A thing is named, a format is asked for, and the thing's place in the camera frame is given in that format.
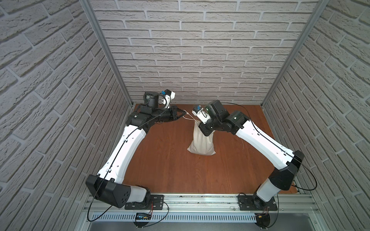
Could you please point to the left small electronics board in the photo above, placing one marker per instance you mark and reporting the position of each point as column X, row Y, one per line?
column 143, row 216

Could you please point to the right aluminium corner post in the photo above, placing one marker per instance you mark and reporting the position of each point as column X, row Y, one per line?
column 312, row 20

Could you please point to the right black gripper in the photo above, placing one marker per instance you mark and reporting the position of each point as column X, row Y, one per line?
column 206, row 128

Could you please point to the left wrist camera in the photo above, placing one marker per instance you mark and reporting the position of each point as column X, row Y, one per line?
column 167, row 96

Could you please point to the cream cloth drawstring bag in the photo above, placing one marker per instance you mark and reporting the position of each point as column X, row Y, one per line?
column 201, row 144

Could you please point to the aluminium front rail frame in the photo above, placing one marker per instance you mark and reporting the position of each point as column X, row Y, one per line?
column 190, row 211

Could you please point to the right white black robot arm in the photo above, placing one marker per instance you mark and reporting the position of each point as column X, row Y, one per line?
column 285, row 161

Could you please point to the left aluminium corner post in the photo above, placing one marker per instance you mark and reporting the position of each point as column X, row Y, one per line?
column 94, row 22

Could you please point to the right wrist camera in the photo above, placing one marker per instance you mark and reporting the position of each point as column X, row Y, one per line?
column 200, row 113

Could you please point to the aluminium corner post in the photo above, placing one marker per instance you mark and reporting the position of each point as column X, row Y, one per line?
column 94, row 22
column 312, row 20

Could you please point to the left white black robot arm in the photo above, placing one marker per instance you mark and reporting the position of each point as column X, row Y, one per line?
column 107, row 185

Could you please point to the right small electronics board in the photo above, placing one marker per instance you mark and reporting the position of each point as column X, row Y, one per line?
column 263, row 220

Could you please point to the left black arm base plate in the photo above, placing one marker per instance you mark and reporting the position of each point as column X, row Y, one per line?
column 153, row 202

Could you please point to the small electronics board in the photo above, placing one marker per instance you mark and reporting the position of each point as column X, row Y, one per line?
column 143, row 216
column 263, row 220

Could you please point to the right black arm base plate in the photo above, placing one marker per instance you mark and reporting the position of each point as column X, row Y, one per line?
column 254, row 203

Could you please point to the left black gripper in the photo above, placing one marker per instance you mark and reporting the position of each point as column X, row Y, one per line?
column 173, row 113

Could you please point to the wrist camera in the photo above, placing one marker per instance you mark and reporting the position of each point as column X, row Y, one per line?
column 167, row 96
column 200, row 113

